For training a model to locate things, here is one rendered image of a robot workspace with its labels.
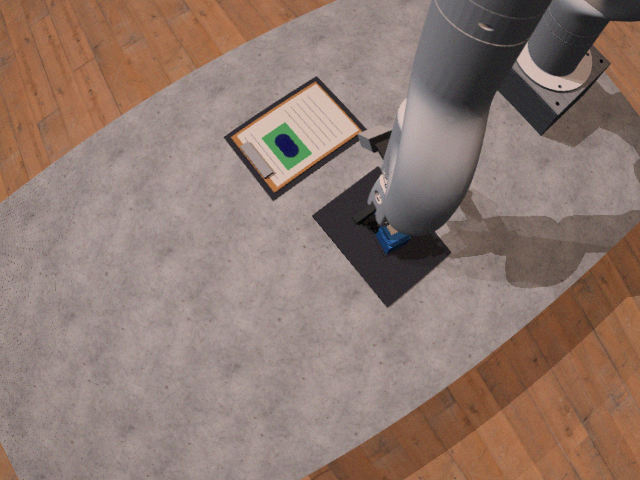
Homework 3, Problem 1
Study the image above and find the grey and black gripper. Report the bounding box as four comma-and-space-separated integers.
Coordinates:
352, 174, 390, 234

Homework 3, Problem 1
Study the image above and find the blue self-inking stamp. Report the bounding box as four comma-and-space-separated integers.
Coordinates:
370, 225, 411, 257

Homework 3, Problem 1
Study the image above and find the dark blue ink mark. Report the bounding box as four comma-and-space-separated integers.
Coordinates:
279, 140, 294, 153
283, 144, 298, 157
275, 134, 291, 148

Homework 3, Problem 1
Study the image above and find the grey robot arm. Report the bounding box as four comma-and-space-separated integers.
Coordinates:
358, 0, 640, 236

